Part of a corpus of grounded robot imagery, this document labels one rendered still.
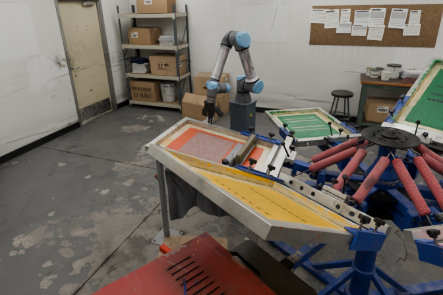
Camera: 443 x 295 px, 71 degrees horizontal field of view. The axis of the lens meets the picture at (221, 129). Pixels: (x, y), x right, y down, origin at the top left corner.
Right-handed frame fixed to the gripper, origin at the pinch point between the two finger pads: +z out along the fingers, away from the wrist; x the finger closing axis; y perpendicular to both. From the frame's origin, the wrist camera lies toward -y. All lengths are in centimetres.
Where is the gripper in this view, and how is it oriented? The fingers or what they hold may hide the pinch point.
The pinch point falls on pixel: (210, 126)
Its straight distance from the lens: 247.4
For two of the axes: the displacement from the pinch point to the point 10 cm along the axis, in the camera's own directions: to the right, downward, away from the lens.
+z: -1.3, 8.9, 4.3
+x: -3.6, 3.6, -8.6
